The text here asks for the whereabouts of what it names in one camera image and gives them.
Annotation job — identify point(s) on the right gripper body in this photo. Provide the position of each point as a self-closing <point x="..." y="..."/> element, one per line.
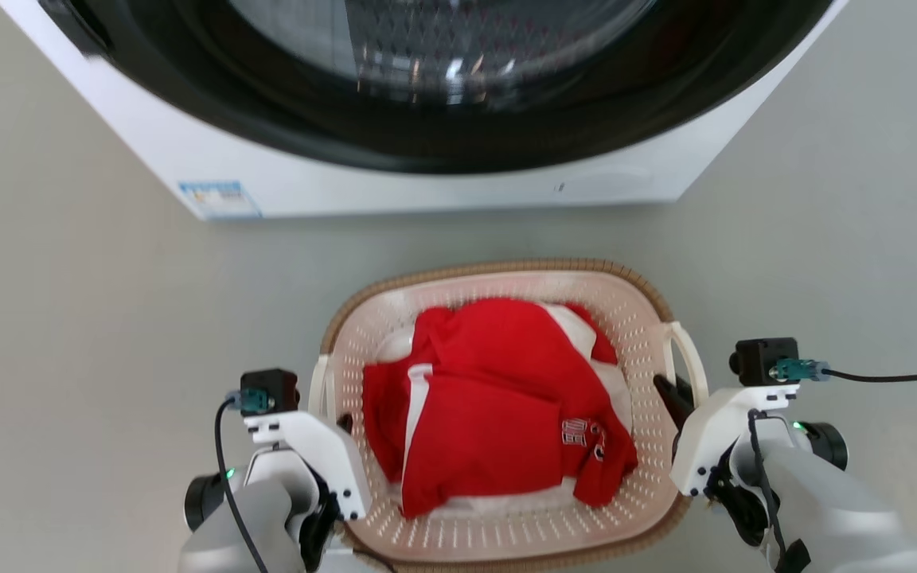
<point x="745" y="493"/>

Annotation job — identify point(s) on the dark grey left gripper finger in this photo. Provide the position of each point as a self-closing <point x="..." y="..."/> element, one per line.
<point x="345" y="424"/>

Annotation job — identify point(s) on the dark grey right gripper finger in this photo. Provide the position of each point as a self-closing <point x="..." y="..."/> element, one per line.
<point x="672" y="398"/>

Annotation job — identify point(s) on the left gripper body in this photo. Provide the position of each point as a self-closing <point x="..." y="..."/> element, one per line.
<point x="319" y="517"/>

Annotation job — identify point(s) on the cream perforated laundry basket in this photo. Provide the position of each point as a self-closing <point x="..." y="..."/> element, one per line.
<point x="506" y="527"/>

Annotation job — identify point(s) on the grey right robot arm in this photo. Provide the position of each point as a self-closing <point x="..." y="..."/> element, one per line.
<point x="840" y="517"/>

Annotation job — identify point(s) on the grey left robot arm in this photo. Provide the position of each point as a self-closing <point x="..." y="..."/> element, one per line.
<point x="251" y="533"/>

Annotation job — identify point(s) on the red garment with white stripes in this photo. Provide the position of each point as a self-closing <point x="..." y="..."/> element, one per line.
<point x="490" y="414"/>

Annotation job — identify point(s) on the round white filter cover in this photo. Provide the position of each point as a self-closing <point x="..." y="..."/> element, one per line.
<point x="610" y="181"/>

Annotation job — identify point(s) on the white front-load washing machine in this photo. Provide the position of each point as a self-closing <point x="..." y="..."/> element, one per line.
<point x="427" y="189"/>

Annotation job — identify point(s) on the blue energy label sticker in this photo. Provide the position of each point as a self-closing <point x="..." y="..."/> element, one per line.
<point x="220" y="199"/>

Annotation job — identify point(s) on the black round washer door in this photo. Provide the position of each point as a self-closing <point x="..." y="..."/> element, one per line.
<point x="427" y="147"/>

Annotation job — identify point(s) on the steel washer drum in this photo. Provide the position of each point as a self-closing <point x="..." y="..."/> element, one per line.
<point x="427" y="48"/>

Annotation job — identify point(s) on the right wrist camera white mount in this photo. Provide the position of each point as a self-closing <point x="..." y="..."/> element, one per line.
<point x="713" y="430"/>

